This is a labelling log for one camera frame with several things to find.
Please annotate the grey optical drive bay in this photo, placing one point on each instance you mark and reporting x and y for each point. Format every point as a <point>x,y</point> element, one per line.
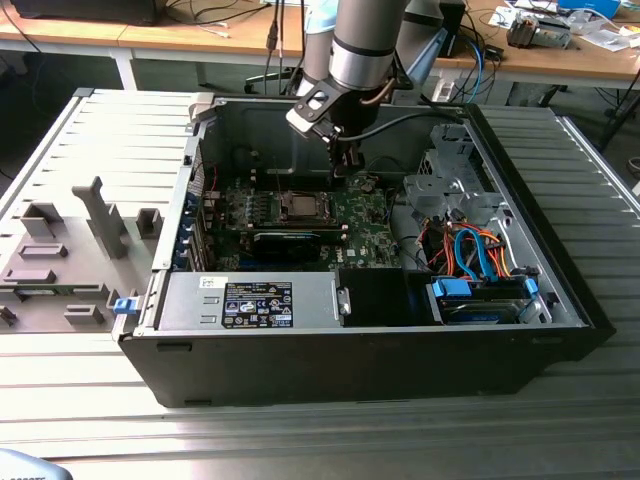
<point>447,137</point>

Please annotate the black upright box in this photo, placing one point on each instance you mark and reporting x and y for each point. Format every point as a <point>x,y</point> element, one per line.
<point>452,25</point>

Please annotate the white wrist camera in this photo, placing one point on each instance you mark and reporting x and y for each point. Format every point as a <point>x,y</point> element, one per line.
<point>302,120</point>

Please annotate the silver CPU plate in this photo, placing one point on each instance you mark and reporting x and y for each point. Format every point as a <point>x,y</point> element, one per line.
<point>306,206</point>

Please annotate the black PC case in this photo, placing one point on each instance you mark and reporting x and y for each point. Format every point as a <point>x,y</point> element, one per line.
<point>300,365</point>

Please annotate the blue plastic latch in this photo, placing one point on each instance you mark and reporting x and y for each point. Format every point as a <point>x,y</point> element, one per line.
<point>125,306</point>

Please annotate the silver heat sink cooler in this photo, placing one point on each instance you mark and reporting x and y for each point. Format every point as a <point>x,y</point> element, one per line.
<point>545,35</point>

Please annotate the CPU socket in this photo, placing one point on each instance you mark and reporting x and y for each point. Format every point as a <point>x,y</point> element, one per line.
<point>327,207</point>

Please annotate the grey parts rack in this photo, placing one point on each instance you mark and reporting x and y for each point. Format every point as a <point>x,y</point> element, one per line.
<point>75,260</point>

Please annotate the silver drive cage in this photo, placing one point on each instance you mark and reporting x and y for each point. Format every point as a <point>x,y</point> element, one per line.
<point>435,192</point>

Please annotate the clear plastic bag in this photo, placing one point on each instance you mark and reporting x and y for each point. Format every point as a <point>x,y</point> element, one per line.
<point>607,40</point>

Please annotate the wooden desk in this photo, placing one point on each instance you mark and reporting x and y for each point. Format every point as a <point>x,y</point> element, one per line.
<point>150,37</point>
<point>550,62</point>

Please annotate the grey rounded object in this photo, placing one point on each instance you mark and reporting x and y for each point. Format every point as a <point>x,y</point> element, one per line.
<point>25,467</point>

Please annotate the grey metal bracket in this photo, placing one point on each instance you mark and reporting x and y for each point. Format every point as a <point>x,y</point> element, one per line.
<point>344,300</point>

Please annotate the blue box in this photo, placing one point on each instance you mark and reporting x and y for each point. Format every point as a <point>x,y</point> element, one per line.
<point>590,5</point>

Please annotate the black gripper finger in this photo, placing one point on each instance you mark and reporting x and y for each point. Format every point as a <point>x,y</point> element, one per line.
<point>337,160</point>
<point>354,160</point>

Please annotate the hard disk in blue carrier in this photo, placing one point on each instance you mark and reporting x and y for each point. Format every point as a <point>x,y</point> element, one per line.
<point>475,312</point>

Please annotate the black plastic shroud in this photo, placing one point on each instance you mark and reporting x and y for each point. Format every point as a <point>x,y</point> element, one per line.
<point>372,297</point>

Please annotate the RAM stick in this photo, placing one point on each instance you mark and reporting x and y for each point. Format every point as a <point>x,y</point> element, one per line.
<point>290,228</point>

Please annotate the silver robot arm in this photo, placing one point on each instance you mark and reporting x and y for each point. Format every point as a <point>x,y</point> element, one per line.
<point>365,50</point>

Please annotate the black graphics card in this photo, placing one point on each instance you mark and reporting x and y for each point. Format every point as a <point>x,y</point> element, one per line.
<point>287,247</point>

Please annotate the black flat device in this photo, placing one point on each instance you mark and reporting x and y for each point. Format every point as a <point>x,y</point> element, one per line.
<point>85,12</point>

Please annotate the grey power supply unit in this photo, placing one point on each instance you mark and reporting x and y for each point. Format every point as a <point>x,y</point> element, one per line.
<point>190,300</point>

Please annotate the green motherboard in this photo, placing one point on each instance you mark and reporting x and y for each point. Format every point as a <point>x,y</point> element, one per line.
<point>365,235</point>

